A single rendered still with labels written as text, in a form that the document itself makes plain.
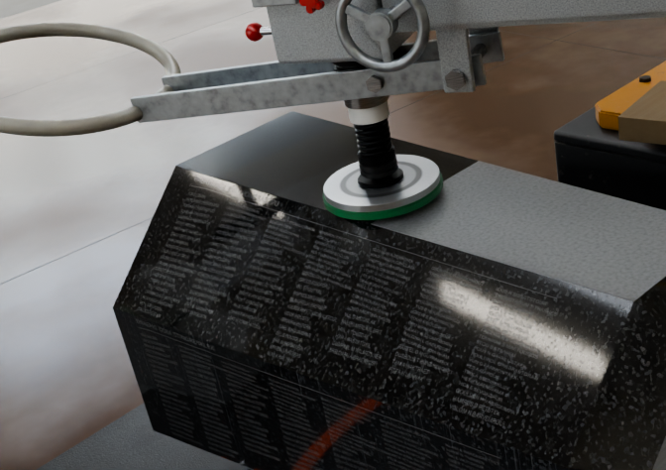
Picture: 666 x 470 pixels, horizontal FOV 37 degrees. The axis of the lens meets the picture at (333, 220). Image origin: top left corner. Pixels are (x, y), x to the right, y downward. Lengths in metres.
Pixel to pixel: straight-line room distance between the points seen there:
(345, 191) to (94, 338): 1.70
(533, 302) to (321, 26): 0.54
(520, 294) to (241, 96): 0.62
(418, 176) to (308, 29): 0.35
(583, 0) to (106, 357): 2.13
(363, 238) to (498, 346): 0.35
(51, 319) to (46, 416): 0.58
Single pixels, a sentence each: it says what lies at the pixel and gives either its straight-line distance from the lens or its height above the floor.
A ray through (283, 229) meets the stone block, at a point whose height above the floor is 0.78.
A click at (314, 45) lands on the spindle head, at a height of 1.16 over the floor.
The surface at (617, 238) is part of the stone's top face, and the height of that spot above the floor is 0.82.
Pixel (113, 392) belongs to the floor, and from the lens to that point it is 3.04.
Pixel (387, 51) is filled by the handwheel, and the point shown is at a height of 1.16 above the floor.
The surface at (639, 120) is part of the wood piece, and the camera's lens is 2.02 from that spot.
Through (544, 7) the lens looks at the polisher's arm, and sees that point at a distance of 1.50.
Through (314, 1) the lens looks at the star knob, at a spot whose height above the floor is 1.24.
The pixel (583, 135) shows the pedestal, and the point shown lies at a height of 0.74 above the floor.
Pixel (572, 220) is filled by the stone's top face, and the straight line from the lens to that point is 1.67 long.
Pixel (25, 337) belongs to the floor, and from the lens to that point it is 3.50.
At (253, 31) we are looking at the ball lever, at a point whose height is 1.18.
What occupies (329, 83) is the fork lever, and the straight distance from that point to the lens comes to 1.70.
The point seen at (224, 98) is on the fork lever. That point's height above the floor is 1.05.
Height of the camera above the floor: 1.60
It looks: 26 degrees down
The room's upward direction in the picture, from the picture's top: 12 degrees counter-clockwise
